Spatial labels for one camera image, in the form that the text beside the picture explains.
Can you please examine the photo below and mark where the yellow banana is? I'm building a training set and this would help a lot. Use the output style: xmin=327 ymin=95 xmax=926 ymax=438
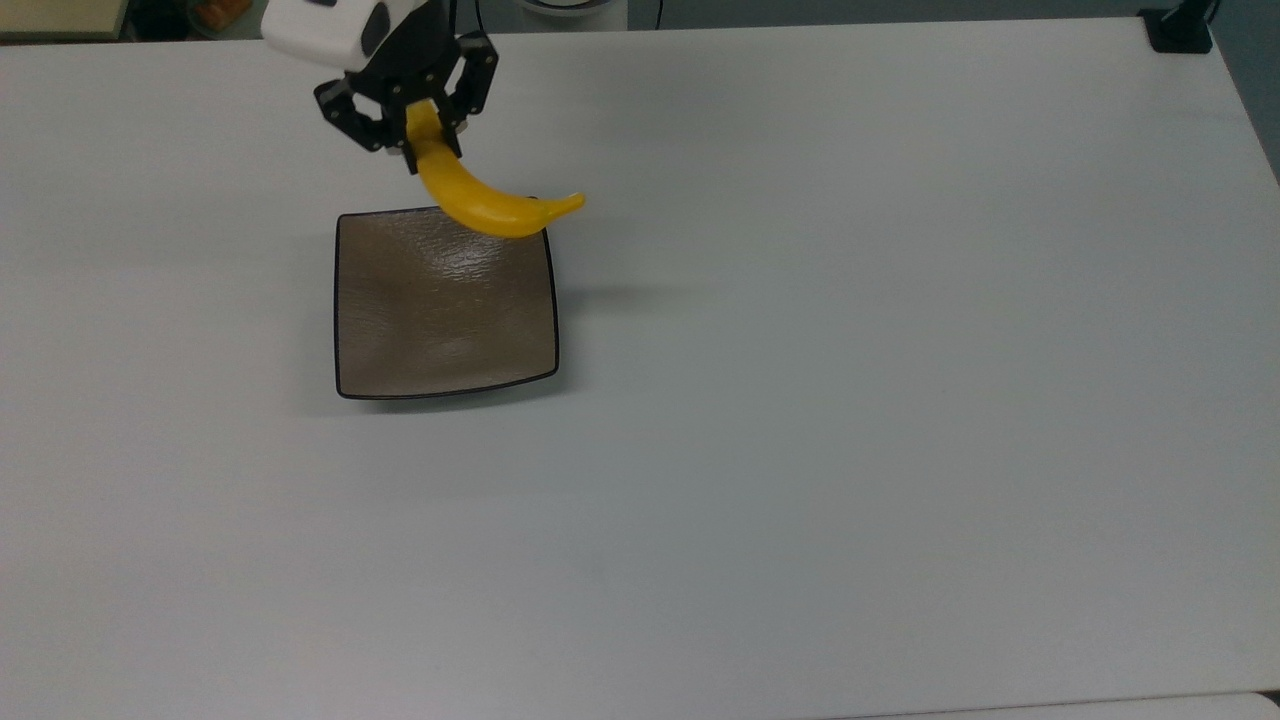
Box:
xmin=404 ymin=99 xmax=587 ymax=240

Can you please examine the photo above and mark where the square brown ceramic plate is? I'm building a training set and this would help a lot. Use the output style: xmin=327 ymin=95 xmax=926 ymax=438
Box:
xmin=333 ymin=204 xmax=562 ymax=402

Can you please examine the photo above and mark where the beige board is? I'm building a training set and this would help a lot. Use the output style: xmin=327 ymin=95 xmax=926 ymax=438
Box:
xmin=0 ymin=0 xmax=131 ymax=42

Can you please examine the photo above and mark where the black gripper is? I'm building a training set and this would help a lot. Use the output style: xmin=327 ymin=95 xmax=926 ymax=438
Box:
xmin=313 ymin=0 xmax=500 ymax=174

